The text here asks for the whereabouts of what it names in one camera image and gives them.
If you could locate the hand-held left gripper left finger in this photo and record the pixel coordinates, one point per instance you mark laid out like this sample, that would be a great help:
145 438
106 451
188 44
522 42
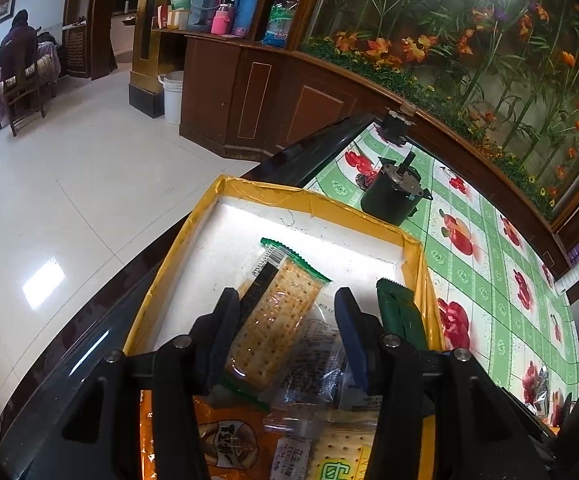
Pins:
222 340

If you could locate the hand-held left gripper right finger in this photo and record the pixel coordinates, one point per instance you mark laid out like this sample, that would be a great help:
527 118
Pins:
352 345

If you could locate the green-trim cracker packet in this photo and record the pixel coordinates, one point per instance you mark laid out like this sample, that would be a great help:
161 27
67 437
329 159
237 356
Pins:
279 305

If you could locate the yellow taped foam box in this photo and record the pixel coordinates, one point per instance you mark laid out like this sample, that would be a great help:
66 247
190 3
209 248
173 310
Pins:
249 192

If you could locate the clear plastic snack packet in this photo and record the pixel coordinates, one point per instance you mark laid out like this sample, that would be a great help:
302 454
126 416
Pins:
314 360

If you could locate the silver foil packet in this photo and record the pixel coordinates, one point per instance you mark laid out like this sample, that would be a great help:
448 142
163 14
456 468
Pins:
544 385

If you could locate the dark green snack packet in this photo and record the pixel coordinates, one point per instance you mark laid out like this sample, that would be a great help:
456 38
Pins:
404 315

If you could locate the green-label cracker packet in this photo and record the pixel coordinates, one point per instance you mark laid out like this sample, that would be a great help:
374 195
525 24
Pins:
339 450

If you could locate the orange cartoon-print snack packet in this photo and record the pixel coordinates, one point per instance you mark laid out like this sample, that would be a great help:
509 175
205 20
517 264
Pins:
229 450

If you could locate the small white snack packet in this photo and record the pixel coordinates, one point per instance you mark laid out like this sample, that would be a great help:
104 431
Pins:
292 460

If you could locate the white spray bottle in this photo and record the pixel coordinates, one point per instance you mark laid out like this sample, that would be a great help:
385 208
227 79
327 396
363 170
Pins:
569 280

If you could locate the black electric motor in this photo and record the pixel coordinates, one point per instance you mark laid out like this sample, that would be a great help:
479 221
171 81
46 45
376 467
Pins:
387 197

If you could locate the white plastic bucket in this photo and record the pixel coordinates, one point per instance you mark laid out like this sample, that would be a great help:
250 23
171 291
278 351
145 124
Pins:
172 97

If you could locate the golden wooden pillar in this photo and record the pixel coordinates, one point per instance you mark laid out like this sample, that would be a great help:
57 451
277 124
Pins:
144 35

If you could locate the pink bottle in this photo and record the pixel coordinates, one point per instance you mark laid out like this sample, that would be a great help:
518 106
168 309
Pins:
223 22

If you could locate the artificial flower glass display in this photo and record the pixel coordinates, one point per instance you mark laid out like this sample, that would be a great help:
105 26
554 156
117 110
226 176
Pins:
444 35

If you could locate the small white container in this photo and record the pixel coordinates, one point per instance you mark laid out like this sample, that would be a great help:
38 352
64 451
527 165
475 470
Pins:
177 19

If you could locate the wooden chair with clothes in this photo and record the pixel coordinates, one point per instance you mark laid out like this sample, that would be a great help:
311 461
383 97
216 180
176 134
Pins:
46 60

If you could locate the blue thermos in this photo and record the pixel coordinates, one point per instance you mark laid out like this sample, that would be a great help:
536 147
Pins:
247 10

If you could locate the blue-grey water jug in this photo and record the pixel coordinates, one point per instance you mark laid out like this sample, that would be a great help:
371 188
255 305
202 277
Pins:
202 7

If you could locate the wooden door frame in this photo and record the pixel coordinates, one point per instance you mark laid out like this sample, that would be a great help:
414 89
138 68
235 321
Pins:
89 20

